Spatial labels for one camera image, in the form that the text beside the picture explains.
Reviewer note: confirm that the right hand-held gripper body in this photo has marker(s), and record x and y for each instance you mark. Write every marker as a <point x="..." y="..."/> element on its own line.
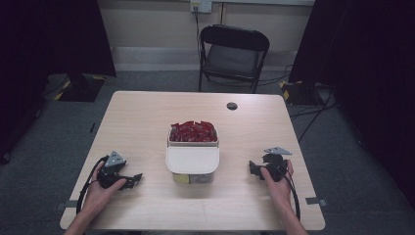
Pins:
<point x="275" y="163"/>

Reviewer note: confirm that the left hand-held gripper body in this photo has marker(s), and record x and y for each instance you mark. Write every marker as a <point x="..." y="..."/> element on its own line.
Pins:
<point x="112" y="168"/>

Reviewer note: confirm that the yellow-green coffee capsule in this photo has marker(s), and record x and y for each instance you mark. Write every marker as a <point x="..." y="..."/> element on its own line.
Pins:
<point x="180" y="178"/>

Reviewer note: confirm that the clear plastic storage box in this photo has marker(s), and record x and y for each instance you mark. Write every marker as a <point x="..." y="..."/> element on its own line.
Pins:
<point x="192" y="153"/>

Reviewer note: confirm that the person's right hand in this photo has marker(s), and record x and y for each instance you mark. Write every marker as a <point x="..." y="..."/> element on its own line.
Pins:
<point x="277" y="191"/>

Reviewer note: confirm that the person's left hand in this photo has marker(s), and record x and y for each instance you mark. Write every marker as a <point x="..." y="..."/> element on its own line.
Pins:
<point x="98" y="196"/>

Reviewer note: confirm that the grey tape strip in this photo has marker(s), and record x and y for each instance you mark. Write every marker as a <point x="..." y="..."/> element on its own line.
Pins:
<point x="67" y="205"/>
<point x="315" y="201"/>

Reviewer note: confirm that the grey coffee capsule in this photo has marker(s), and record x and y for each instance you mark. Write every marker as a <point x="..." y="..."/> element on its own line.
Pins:
<point x="200" y="178"/>

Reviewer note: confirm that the black stand base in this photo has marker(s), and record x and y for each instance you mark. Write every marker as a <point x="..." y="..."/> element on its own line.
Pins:
<point x="80" y="89"/>
<point x="300" y="93"/>

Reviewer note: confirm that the black folding chair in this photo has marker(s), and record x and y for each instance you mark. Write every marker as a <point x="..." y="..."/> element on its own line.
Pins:
<point x="233" y="55"/>

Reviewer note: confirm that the dark curtain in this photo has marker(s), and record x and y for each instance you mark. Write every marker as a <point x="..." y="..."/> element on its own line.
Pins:
<point x="49" y="42"/>
<point x="368" y="65"/>

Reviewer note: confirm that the white wall outlet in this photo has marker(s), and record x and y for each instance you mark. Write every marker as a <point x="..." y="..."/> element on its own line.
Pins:
<point x="201" y="6"/>

